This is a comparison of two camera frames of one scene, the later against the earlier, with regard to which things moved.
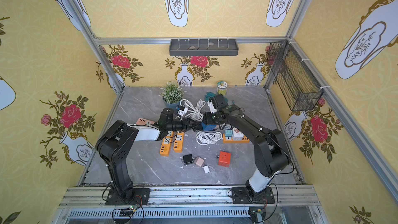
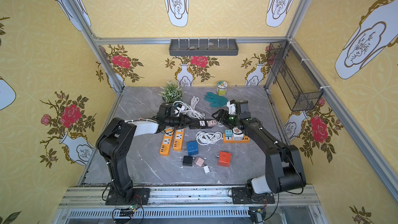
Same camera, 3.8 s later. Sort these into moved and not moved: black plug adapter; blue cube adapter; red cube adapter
Moved: blue cube adapter
Not moved: black plug adapter; red cube adapter
